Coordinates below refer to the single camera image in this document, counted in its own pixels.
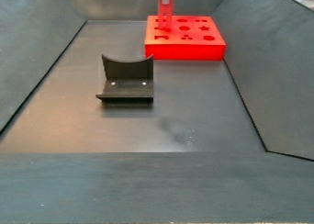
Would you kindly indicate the red double-square peg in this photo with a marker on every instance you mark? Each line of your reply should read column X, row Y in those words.
column 164, row 15

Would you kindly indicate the red shape-sorting board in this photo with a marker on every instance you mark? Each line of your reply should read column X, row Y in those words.
column 192, row 40

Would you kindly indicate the black curved holder stand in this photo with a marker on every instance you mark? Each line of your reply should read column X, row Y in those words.
column 128, row 79

